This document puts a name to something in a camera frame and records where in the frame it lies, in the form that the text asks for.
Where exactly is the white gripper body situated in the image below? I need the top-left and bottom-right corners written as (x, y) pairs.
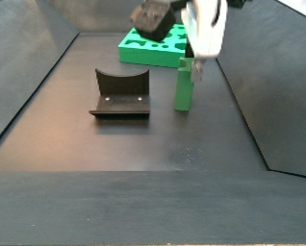
top-left (182, 0), bottom-right (227, 60)

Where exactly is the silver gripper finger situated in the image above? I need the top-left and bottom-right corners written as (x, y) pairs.
top-left (191, 59), bottom-right (204, 82)

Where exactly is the green arch object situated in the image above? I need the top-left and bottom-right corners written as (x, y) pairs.
top-left (174, 58), bottom-right (194, 111)

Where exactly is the black curved fixture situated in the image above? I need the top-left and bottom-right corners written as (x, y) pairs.
top-left (88, 69), bottom-right (151, 117)

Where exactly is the green shape sorter block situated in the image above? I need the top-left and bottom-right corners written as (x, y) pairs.
top-left (119, 24), bottom-right (187, 67)

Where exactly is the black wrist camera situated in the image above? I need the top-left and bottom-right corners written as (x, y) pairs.
top-left (130, 0), bottom-right (176, 41)

